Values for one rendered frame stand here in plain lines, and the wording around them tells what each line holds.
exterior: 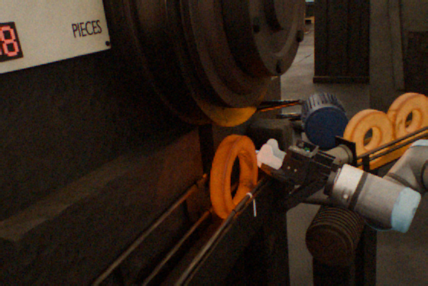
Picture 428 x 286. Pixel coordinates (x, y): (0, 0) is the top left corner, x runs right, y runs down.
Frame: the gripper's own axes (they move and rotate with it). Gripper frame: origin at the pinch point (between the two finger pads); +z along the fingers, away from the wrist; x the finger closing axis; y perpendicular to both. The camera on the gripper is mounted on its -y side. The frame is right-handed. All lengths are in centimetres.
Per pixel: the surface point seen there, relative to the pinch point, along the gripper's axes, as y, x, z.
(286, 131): 5.1, -9.6, -4.3
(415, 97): 13, -43, -28
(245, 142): 7.7, 9.4, -0.7
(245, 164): 0.9, 6.6, -1.0
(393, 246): -64, -90, -44
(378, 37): -14, -264, 9
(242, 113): 15.7, 13.7, 0.0
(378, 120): 7.6, -32.2, -22.4
